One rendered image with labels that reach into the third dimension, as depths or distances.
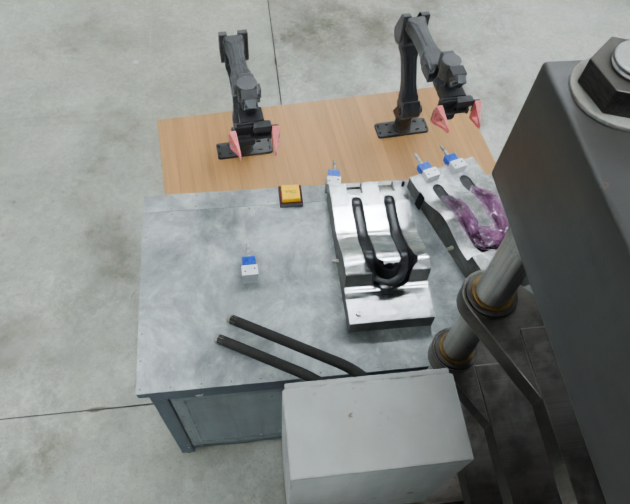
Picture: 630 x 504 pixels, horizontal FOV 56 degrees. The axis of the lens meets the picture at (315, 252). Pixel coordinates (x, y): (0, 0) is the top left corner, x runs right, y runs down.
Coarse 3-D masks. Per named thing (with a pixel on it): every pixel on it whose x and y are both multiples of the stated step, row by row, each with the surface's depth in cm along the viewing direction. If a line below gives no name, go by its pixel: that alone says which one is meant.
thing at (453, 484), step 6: (456, 474) 160; (450, 480) 160; (456, 480) 160; (444, 486) 159; (450, 486) 159; (456, 486) 159; (438, 492) 158; (444, 492) 158; (450, 492) 158; (456, 492) 158; (432, 498) 157; (438, 498) 157; (444, 498) 157; (450, 498) 157; (456, 498) 157; (462, 498) 157
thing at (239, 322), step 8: (232, 320) 176; (240, 320) 176; (248, 328) 174; (256, 328) 173; (264, 328) 173; (264, 336) 172; (272, 336) 171; (280, 336) 170; (280, 344) 170; (288, 344) 168; (296, 344) 168; (304, 344) 167; (304, 352) 166; (312, 352) 165; (320, 352) 165; (320, 360) 165; (328, 360) 163; (336, 360) 162
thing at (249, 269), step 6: (246, 246) 190; (246, 252) 189; (246, 258) 187; (252, 258) 187; (246, 264) 185; (252, 264) 186; (246, 270) 183; (252, 270) 183; (246, 276) 183; (252, 276) 183; (258, 276) 184; (246, 282) 186; (252, 282) 186
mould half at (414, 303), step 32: (384, 192) 197; (352, 224) 190; (384, 224) 191; (352, 256) 178; (384, 256) 179; (352, 288) 180; (384, 288) 181; (416, 288) 182; (352, 320) 175; (384, 320) 175; (416, 320) 178
